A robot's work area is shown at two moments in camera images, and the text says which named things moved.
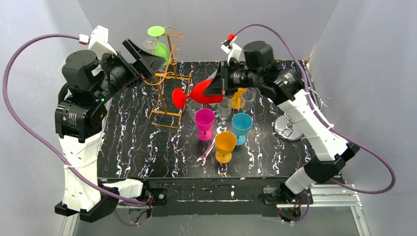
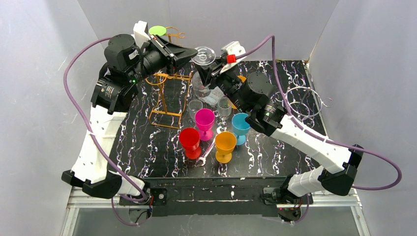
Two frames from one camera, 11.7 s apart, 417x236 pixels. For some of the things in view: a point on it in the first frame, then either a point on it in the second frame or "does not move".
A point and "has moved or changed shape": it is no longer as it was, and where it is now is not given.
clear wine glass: x=151 y=43 has moved or changed shape
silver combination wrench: x=209 y=148 does not move
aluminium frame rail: x=318 y=195 does not move
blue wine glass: x=241 y=125 does not move
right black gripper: x=228 y=79 -> x=214 y=74
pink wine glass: x=204 y=119 does not move
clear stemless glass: x=224 y=108 does not move
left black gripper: x=129 y=70 -> x=163 y=51
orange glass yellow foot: x=225 y=144 does not move
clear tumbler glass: x=193 y=106 does not move
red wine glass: x=179 y=97 -> x=189 y=138
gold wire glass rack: x=171 y=89 does not move
